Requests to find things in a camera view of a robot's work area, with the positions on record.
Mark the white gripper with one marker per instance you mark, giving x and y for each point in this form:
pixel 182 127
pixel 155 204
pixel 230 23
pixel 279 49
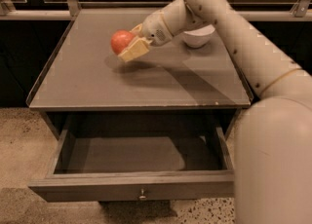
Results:
pixel 155 30

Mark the red apple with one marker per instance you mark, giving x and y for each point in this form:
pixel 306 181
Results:
pixel 120 40

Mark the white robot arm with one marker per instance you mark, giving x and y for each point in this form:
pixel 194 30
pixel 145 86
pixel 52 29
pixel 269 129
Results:
pixel 273 143

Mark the grey cabinet with glass top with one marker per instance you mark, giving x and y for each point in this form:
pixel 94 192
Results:
pixel 83 74

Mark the open grey top drawer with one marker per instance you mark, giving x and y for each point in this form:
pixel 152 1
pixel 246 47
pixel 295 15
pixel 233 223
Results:
pixel 109 166

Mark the metal drawer knob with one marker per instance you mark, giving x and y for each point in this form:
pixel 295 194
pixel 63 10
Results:
pixel 142 196

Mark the white ceramic bowl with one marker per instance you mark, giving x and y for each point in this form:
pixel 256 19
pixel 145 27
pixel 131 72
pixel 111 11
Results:
pixel 199 37

